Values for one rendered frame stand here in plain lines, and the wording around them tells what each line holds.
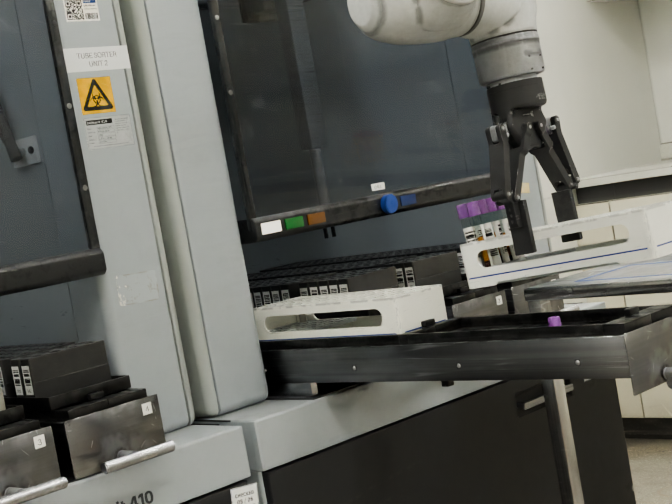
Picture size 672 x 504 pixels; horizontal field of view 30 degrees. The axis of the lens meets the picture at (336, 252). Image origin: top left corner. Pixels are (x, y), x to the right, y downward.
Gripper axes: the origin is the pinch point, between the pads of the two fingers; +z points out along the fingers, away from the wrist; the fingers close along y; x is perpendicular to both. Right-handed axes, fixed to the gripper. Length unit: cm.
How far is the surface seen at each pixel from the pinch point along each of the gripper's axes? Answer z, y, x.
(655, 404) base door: 72, 217, 129
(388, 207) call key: -8.0, 6.4, 32.8
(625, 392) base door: 67, 218, 140
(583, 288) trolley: 9.7, 13.2, 5.4
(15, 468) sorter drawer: 12, -67, 30
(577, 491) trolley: 40.1, 15.0, 15.5
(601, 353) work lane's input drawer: 13.8, -20.2, -18.3
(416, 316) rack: 7.3, -14.5, 13.0
